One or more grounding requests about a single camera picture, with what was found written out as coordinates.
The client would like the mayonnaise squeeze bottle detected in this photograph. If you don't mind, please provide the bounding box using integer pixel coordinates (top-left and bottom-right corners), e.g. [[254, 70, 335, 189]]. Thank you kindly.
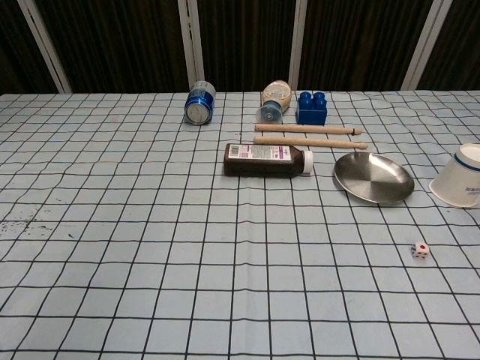
[[255, 79, 293, 124]]

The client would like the dark pleated curtain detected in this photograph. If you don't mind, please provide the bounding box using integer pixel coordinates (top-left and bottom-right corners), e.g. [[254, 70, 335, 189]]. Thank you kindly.
[[0, 0, 480, 95]]

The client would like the light blue checked tablecloth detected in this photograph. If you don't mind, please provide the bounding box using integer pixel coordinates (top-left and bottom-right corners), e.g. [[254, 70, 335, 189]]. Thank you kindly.
[[0, 89, 480, 360]]

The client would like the blue soda can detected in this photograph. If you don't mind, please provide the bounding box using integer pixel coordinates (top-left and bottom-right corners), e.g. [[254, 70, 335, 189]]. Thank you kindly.
[[183, 80, 217, 125]]

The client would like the brown bottle white cap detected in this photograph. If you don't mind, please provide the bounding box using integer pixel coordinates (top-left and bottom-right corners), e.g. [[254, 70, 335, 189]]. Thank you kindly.
[[223, 142, 314, 177]]

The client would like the blue toy building block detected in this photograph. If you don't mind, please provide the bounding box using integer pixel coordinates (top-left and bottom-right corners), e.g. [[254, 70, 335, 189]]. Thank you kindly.
[[295, 91, 328, 126]]

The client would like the round steel plate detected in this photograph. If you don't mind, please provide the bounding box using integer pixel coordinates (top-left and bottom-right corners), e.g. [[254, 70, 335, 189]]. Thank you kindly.
[[333, 151, 416, 206]]

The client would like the white paper cup blue stripe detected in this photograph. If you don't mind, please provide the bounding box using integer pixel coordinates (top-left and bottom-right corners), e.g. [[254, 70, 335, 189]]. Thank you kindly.
[[428, 142, 480, 209]]

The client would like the white die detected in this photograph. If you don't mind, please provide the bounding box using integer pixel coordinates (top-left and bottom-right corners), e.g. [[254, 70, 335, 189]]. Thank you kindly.
[[409, 241, 431, 260]]

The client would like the white metal frame post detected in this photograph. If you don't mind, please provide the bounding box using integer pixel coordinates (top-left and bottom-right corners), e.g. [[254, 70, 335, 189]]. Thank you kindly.
[[16, 0, 73, 94], [177, 0, 206, 93], [288, 0, 308, 92], [400, 0, 455, 91]]

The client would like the wooden drumstick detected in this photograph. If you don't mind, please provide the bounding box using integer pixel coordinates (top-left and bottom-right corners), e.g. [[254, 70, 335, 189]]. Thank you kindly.
[[254, 124, 364, 137], [253, 136, 370, 151]]

